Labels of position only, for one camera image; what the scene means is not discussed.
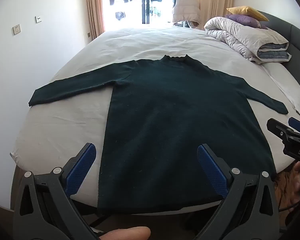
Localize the brown patterned cloth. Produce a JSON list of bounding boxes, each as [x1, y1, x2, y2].
[[275, 170, 295, 205]]

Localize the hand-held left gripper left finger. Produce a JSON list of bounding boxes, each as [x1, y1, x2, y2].
[[12, 142, 100, 240]]

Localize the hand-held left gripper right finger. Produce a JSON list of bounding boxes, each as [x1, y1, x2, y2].
[[195, 144, 280, 240]]

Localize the purple pillow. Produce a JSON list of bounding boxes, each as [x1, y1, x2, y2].
[[226, 14, 268, 30]]

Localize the yellow pillow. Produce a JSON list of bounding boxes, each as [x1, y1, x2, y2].
[[226, 6, 269, 22]]

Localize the grey padded headboard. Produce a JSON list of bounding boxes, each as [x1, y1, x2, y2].
[[256, 10, 300, 80]]

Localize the dark green knit sweater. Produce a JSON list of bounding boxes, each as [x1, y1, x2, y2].
[[28, 54, 288, 212]]

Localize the white puffer vest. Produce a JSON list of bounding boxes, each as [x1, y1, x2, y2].
[[172, 0, 201, 28]]

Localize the black framed balcony door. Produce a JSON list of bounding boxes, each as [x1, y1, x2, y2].
[[101, 0, 197, 30]]

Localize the person's right hand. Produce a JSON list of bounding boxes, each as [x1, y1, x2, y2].
[[291, 162, 300, 205]]

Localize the folded white duvet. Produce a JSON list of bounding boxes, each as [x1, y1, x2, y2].
[[204, 17, 292, 64]]

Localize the bed with white sheet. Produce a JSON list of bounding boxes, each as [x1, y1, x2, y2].
[[10, 26, 300, 217]]

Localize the person's left hand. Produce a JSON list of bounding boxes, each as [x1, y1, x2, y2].
[[100, 226, 151, 240]]

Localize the flat white pillow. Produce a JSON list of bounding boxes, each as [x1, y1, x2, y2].
[[261, 61, 300, 116]]

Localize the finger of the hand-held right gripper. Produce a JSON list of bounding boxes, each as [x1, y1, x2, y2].
[[289, 117, 300, 137], [267, 118, 294, 140]]

